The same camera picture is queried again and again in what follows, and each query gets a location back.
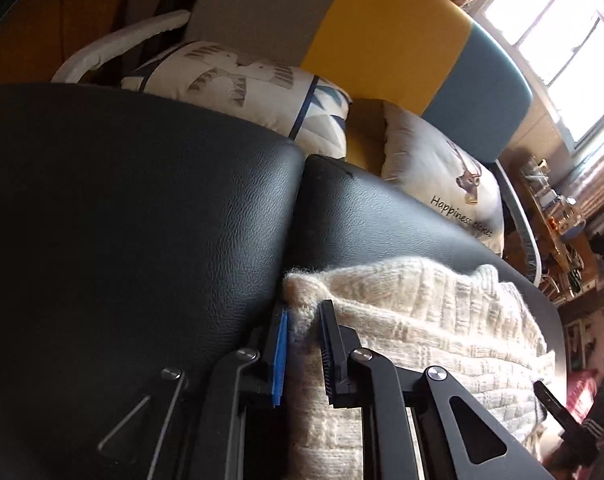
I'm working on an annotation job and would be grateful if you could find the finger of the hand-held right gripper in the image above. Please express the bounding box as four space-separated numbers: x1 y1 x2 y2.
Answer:
533 381 582 443

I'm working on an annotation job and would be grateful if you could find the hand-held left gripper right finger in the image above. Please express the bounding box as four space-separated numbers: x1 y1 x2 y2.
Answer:
318 299 555 480

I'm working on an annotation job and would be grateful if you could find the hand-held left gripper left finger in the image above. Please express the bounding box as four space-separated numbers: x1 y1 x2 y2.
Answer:
94 310 290 480

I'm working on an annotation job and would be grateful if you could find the cream knitted sweater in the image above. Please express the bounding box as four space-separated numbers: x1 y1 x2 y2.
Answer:
282 256 557 480

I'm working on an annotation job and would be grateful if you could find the red ruffled quilt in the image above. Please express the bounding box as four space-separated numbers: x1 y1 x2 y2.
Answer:
564 367 600 411

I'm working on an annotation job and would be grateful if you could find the wooden side table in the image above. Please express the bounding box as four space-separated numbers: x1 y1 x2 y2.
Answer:
519 160 595 281

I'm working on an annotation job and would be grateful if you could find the deer print pillow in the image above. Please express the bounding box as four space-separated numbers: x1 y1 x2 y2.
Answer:
380 100 506 256

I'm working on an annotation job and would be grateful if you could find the triangle print pillow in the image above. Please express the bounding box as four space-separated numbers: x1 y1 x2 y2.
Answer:
121 40 353 161

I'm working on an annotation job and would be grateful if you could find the yellow blue grey sofa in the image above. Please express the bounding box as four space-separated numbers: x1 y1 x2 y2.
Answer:
182 0 542 286

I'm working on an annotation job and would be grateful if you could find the white curved armrest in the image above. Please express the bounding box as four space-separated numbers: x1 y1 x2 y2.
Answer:
51 9 191 84

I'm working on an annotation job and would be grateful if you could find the large barred window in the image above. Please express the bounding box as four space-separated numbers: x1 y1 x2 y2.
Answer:
474 0 604 156

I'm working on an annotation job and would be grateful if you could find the wooden wardrobe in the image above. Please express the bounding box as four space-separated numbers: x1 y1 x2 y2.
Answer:
0 0 133 86

